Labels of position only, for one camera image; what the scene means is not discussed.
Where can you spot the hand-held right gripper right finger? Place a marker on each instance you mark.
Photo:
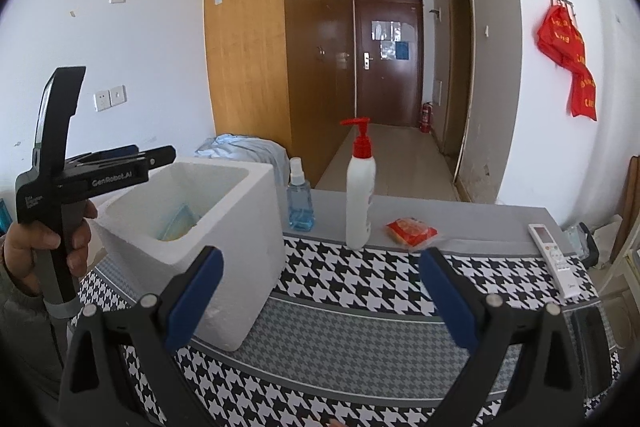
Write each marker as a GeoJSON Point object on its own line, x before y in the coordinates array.
{"type": "Point", "coordinates": [447, 302]}

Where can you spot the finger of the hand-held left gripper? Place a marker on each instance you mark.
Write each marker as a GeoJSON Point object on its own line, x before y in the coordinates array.
{"type": "Point", "coordinates": [162, 154]}
{"type": "Point", "coordinates": [117, 152]}

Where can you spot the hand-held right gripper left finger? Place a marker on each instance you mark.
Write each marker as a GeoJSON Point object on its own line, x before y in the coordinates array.
{"type": "Point", "coordinates": [195, 302]}

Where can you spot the white foam box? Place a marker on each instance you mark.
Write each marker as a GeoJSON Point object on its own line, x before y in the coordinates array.
{"type": "Point", "coordinates": [250, 227]}

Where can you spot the person's left forearm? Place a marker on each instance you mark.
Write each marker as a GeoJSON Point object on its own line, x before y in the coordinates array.
{"type": "Point", "coordinates": [25, 332]}

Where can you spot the person's left hand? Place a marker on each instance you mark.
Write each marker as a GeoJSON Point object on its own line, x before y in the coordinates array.
{"type": "Point", "coordinates": [25, 242]}

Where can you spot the light blue cloth pile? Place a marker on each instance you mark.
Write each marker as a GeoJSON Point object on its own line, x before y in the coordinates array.
{"type": "Point", "coordinates": [240, 152]}

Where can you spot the orange snack packet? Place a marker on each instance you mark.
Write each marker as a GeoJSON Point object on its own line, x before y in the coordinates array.
{"type": "Point", "coordinates": [411, 233]}

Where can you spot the houndstooth tablecloth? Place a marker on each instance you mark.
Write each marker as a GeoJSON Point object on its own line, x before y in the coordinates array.
{"type": "Point", "coordinates": [350, 332]}

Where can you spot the white remote control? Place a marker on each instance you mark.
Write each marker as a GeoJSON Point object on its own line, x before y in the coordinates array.
{"type": "Point", "coordinates": [557, 262]}

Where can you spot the white pump bottle red cap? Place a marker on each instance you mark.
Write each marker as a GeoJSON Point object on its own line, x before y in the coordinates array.
{"type": "Point", "coordinates": [360, 197]}

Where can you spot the blue spray bottle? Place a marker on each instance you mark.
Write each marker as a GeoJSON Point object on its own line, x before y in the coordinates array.
{"type": "Point", "coordinates": [300, 212]}

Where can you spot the wooden wardrobe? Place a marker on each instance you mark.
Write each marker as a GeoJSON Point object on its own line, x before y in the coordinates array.
{"type": "Point", "coordinates": [250, 32]}

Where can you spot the red fire extinguisher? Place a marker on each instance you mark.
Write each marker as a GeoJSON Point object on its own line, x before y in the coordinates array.
{"type": "Point", "coordinates": [425, 119]}

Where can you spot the wooden board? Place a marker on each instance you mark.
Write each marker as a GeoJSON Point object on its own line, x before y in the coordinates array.
{"type": "Point", "coordinates": [631, 202]}

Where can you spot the dark brown entrance door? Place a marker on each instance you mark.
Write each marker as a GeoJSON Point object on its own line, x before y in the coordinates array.
{"type": "Point", "coordinates": [387, 92]}

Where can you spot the wooden side door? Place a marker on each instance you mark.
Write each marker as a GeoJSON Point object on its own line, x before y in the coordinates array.
{"type": "Point", "coordinates": [457, 82]}

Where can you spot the red hanging cloth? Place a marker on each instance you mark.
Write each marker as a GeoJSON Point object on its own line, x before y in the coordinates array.
{"type": "Point", "coordinates": [565, 42]}

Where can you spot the white double wall socket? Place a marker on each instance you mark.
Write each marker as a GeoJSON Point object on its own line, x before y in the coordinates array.
{"type": "Point", "coordinates": [110, 98]}

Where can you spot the black curved frame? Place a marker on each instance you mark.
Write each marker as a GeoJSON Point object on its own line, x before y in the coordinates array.
{"type": "Point", "coordinates": [585, 247]}

